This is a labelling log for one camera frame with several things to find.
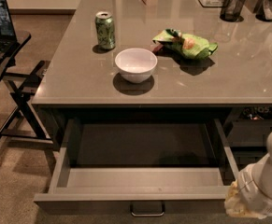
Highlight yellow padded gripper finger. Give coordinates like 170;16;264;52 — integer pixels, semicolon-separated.
224;181;265;219

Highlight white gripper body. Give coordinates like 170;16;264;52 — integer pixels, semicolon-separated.
237;166;272;217

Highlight grey top drawer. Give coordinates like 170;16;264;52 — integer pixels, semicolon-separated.
35;119;238;214

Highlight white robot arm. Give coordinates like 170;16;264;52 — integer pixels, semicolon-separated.
224;132;272;219

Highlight lower right drawers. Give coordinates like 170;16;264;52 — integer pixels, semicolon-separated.
223;106;272;169

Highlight green chip bag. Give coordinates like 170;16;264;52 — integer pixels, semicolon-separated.
152;29;218;60

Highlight white bowl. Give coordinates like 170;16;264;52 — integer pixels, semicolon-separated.
115;48;158;83

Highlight grey cabinet counter unit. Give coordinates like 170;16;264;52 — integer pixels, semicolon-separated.
33;0;272;147

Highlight black mesh pen cup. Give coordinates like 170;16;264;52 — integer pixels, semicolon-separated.
220;0;246;21

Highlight green soda can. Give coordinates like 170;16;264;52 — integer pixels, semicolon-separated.
95;11;116;50

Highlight black laptop stand table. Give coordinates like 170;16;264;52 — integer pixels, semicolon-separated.
0;31;50;140

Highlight metal drawer handle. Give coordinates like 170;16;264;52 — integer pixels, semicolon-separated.
130;202;165;217

